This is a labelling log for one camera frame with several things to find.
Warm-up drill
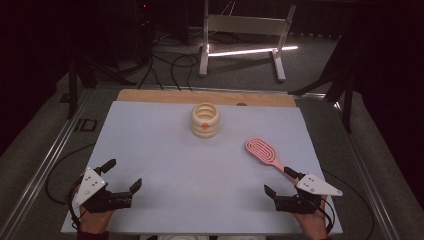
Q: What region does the person's right hand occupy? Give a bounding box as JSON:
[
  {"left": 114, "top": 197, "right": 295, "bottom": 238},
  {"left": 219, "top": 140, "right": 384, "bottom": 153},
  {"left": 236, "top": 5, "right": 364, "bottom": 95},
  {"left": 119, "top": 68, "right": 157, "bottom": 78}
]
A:
[{"left": 294, "top": 199, "right": 330, "bottom": 240}]

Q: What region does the cream ribbed cup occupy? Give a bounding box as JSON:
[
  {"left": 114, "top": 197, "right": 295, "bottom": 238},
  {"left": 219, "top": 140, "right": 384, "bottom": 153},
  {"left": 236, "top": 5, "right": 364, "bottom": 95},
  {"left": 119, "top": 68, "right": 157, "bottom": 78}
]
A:
[{"left": 190, "top": 102, "right": 221, "bottom": 139}]

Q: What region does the right hand-held gripper cable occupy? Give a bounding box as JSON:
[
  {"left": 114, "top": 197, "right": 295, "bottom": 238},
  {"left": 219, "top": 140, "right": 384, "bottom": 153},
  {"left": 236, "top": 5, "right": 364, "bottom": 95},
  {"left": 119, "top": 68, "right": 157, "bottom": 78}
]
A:
[{"left": 299, "top": 195, "right": 336, "bottom": 234}]

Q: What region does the left hand-held gripper cable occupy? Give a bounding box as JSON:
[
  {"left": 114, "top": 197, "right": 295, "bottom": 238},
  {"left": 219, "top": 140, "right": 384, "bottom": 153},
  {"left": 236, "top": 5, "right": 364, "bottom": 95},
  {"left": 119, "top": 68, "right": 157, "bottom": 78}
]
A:
[{"left": 67, "top": 179, "right": 83, "bottom": 231}]

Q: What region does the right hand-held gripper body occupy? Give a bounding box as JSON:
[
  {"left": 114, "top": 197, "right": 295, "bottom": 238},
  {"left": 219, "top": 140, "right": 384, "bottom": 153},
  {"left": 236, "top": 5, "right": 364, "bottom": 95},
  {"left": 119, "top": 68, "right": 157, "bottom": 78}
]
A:
[{"left": 273, "top": 172, "right": 344, "bottom": 215}]

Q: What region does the hand-held gripper cable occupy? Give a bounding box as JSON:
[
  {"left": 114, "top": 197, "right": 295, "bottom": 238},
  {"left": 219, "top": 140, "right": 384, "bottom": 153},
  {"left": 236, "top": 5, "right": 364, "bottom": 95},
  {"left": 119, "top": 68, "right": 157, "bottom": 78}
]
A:
[
  {"left": 67, "top": 179, "right": 83, "bottom": 231},
  {"left": 299, "top": 195, "right": 336, "bottom": 234}
]

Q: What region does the person's left hand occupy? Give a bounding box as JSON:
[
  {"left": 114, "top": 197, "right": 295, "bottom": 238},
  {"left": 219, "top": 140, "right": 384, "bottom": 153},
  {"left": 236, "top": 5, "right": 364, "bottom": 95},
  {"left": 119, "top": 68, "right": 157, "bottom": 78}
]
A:
[{"left": 77, "top": 206, "right": 115, "bottom": 235}]

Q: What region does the black looped cable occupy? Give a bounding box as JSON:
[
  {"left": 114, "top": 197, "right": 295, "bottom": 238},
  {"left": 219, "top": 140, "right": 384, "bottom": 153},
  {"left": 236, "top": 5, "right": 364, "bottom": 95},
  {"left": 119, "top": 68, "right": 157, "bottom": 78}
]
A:
[{"left": 138, "top": 49, "right": 201, "bottom": 92}]

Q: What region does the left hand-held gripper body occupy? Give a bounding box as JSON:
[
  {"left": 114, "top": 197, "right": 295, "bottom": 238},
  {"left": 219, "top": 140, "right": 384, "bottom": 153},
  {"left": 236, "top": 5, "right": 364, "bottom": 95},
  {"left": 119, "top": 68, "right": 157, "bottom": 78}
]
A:
[{"left": 71, "top": 167, "right": 134, "bottom": 215}]

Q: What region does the wooden table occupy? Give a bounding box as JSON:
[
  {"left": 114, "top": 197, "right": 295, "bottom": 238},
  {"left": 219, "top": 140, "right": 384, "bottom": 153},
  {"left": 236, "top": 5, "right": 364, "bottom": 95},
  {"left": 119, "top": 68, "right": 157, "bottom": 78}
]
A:
[{"left": 116, "top": 88, "right": 297, "bottom": 108}]

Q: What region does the aluminium rail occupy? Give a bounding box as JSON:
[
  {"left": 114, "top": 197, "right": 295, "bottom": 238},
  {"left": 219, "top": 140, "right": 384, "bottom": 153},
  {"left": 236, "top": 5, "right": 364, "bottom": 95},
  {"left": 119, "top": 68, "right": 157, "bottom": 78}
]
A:
[
  {"left": 0, "top": 89, "right": 95, "bottom": 240},
  {"left": 328, "top": 96, "right": 398, "bottom": 240}
]

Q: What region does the dark equipment rack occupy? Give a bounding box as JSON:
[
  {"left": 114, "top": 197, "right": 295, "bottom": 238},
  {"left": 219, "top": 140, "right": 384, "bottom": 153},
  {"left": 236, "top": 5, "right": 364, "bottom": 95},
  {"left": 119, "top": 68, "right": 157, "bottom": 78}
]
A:
[{"left": 133, "top": 0, "right": 158, "bottom": 63}]

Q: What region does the black stand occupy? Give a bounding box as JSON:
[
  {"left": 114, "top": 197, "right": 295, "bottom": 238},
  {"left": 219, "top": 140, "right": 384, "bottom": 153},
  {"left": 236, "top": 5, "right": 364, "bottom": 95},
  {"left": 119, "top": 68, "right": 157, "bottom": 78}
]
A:
[
  {"left": 288, "top": 19, "right": 368, "bottom": 134},
  {"left": 66, "top": 49, "right": 138, "bottom": 120}
]

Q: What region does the white metal stand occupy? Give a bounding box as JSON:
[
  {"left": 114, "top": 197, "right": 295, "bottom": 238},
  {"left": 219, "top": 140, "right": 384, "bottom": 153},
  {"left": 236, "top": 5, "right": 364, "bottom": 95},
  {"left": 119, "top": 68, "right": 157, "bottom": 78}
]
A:
[{"left": 198, "top": 0, "right": 298, "bottom": 83}]

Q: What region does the pink hairbrush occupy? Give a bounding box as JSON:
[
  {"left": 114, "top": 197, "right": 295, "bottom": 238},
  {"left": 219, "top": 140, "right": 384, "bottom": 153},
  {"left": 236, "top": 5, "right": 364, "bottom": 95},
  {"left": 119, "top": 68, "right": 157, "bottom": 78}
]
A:
[{"left": 245, "top": 137, "right": 301, "bottom": 184}]

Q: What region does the black floor cable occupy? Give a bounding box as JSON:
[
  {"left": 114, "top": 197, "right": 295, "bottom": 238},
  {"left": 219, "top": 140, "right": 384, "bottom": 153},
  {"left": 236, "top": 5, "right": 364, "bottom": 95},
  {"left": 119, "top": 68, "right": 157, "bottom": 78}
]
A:
[
  {"left": 45, "top": 142, "right": 98, "bottom": 205},
  {"left": 321, "top": 169, "right": 376, "bottom": 240}
]

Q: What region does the white table mat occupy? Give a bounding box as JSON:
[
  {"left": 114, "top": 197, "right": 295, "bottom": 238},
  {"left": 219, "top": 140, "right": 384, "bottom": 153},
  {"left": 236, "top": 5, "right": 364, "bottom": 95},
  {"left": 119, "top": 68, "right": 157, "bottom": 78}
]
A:
[{"left": 60, "top": 100, "right": 344, "bottom": 235}]

